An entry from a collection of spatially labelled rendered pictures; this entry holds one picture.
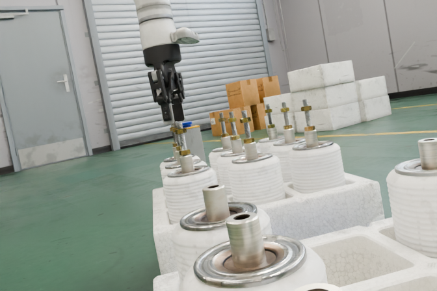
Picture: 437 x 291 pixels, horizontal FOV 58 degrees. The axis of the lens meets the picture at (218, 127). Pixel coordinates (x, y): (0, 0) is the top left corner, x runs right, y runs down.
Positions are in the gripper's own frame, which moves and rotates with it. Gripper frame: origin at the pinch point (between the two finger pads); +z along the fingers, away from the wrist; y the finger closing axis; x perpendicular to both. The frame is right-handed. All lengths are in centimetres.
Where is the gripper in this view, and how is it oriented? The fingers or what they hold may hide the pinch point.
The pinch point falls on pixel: (173, 116)
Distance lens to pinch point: 80.9
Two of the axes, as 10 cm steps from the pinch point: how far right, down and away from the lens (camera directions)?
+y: -2.1, 0.9, -9.7
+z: 1.8, 9.8, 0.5
